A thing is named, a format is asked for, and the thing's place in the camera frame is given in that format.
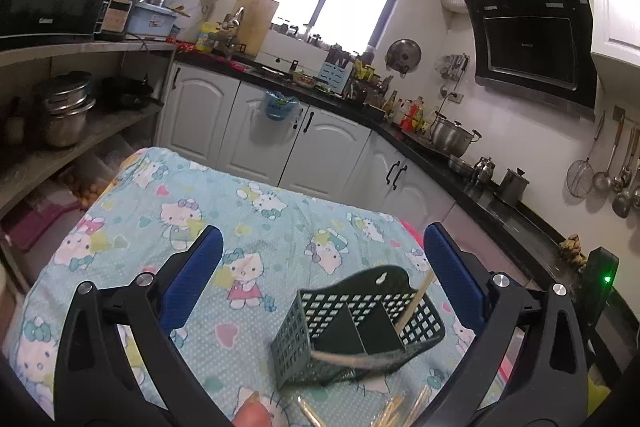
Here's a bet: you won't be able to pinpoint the person left hand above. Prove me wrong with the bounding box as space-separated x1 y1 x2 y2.
232 391 272 427

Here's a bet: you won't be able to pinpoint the green plastic utensil basket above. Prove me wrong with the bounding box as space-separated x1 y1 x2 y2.
270 265 446 388

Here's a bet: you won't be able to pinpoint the dark metal kettle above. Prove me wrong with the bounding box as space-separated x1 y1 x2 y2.
498 168 529 208

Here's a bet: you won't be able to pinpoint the hello kitty tablecloth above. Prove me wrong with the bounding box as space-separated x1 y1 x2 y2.
8 146 516 427

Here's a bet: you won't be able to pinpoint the stainless steel stock pot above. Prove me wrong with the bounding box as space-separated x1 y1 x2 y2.
428 112 482 158

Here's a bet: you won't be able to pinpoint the stacked steel pots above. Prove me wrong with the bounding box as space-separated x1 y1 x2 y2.
35 70 96 148

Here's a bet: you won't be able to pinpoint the black range hood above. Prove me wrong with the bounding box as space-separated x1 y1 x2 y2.
465 0 598 121

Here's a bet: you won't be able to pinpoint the blue hanging basket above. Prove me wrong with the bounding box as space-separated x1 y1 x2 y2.
262 91 298 122

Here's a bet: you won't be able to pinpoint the hanging pot lid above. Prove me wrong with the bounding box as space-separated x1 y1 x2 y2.
385 39 422 76

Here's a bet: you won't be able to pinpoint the blue knife block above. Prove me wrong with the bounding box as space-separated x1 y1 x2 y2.
318 62 350 94

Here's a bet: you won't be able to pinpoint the wooden cutting board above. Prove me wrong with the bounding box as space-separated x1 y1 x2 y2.
232 0 279 55

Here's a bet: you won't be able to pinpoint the hanging wire skimmer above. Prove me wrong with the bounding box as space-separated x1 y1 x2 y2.
565 112 606 199

